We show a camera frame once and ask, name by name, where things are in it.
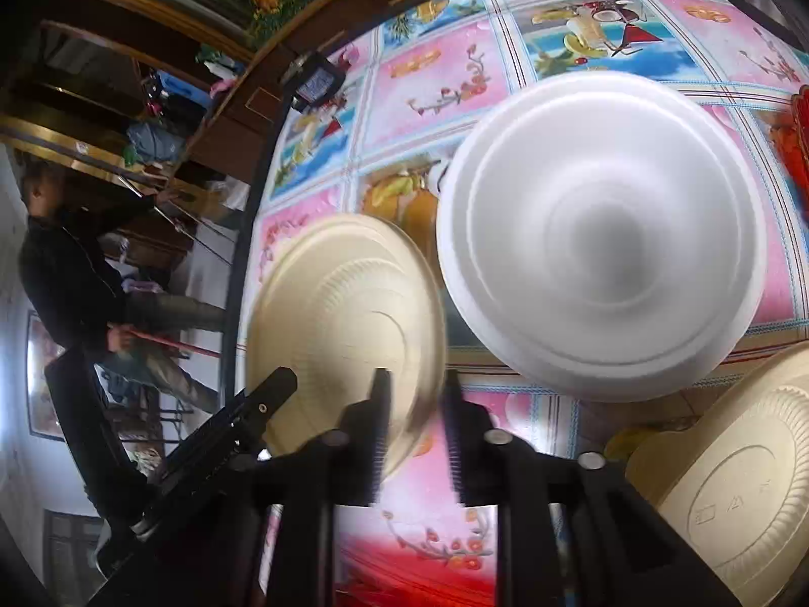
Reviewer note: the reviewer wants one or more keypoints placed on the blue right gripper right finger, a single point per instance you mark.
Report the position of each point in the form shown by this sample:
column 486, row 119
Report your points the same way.
column 471, row 461

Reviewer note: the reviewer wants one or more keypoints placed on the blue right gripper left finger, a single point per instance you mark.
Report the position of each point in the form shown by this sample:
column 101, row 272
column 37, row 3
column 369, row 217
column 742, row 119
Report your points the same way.
column 361, row 460

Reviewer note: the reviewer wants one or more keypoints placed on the small beige plastic bowl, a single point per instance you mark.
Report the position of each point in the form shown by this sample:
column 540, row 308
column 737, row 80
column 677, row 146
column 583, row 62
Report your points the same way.
column 350, row 295

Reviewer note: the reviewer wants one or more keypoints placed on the large white foam bowl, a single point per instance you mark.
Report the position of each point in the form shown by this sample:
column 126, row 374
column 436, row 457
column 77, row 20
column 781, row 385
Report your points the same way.
column 602, row 235

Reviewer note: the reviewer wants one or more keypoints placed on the large beige plastic bowl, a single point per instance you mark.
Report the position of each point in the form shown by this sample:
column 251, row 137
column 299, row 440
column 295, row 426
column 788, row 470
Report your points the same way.
column 734, row 485

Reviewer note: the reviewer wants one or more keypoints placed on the red plastic dish with label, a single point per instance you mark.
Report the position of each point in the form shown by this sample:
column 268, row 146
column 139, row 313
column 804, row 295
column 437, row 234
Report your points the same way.
column 794, row 144

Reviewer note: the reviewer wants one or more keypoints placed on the man in dark clothes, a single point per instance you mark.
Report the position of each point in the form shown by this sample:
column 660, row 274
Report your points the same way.
column 80, row 299

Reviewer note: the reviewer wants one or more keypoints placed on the small black jar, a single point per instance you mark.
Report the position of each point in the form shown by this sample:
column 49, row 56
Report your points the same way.
column 311, row 80

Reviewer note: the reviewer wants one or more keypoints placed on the framed wall picture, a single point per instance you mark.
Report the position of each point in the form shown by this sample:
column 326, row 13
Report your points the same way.
column 41, row 350

